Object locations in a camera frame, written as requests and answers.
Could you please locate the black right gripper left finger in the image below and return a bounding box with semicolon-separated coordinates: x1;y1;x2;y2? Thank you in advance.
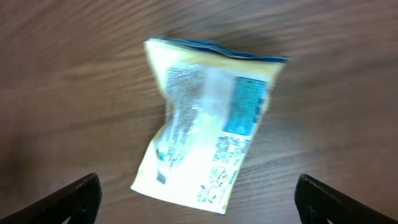
1;173;103;224

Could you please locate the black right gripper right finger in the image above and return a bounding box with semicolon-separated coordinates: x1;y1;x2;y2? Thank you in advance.
294;174;397;224

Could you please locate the yellow snack bag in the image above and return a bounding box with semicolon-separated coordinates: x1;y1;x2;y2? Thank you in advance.
131;37;288;214

